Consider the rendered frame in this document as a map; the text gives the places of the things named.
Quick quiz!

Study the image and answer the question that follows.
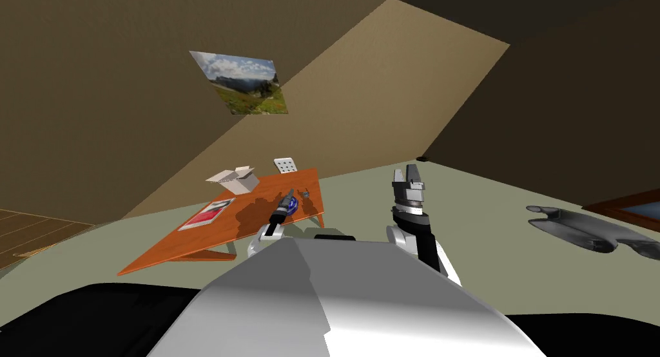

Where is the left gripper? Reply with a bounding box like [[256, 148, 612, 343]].
[[277, 188, 296, 214]]

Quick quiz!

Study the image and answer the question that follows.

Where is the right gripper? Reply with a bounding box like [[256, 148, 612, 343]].
[[391, 163, 427, 213]]

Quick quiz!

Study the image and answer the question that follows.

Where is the white perforated chair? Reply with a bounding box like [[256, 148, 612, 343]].
[[273, 157, 302, 176]]

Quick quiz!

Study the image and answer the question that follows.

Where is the white open cardboard box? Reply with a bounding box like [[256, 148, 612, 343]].
[[205, 166, 260, 196]]

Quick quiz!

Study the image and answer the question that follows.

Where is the red and white book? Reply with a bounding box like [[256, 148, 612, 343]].
[[177, 197, 237, 233]]

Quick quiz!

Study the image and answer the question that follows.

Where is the orange wooden table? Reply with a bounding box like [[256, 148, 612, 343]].
[[117, 168, 326, 277]]

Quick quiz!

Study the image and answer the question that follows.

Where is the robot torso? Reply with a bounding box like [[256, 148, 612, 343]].
[[146, 234, 547, 357]]

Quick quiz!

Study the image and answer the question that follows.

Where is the landscape picture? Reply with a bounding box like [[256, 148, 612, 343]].
[[188, 50, 289, 116]]

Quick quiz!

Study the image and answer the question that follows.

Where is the grey curved lounge chair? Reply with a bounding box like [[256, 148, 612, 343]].
[[525, 204, 660, 262]]

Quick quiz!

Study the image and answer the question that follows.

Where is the dark brown framed window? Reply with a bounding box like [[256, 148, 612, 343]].
[[581, 189, 660, 234]]

